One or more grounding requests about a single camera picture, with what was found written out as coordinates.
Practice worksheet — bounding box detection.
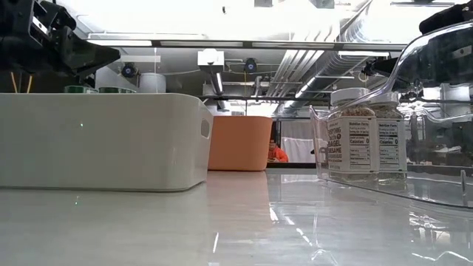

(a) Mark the white ceiling box device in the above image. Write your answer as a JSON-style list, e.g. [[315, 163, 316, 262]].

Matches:
[[197, 49, 225, 74]]

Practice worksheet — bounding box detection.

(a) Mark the person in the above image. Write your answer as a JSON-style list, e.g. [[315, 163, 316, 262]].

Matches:
[[266, 139, 290, 163]]

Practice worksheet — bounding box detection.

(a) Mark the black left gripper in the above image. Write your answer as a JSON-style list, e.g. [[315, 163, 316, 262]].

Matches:
[[0, 0, 121, 77]]

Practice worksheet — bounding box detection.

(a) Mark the green-lid spice jar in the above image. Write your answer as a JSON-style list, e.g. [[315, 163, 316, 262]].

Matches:
[[63, 85, 99, 95], [98, 86, 137, 95]]

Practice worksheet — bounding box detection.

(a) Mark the clear plastic bin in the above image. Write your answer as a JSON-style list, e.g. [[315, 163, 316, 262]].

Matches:
[[309, 20, 473, 208]]

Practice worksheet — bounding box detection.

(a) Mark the white plastic bin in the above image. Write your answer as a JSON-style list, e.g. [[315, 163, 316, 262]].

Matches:
[[0, 92, 215, 193]]

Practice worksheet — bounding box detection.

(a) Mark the long ceiling light bar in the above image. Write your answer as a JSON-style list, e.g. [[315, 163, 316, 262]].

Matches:
[[86, 32, 407, 52]]

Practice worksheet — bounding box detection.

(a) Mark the black hanging fixture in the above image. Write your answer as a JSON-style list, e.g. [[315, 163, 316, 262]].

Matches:
[[361, 56, 400, 83]]

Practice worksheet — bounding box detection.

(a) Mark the black round ceiling camera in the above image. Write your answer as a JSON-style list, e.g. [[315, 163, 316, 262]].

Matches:
[[120, 62, 137, 79], [243, 58, 259, 74]]

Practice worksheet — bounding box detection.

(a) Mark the white cylinder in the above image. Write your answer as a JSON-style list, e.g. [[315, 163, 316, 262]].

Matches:
[[138, 72, 167, 94]]

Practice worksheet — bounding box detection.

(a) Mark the white cloth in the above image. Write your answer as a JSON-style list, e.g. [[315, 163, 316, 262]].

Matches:
[[279, 136, 316, 164]]

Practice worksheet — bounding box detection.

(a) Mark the white plastic table sheet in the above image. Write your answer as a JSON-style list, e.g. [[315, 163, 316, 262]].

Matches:
[[0, 168, 473, 266]]

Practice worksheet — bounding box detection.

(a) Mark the silver ventilation duct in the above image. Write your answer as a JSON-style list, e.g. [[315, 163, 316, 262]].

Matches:
[[265, 47, 370, 115]]

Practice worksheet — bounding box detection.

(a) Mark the orange plastic bin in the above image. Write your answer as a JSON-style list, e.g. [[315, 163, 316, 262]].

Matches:
[[207, 115, 274, 172]]

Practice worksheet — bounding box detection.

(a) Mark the white-lid seasoning jar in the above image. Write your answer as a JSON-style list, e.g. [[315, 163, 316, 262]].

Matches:
[[326, 86, 381, 183], [369, 91, 409, 182]]

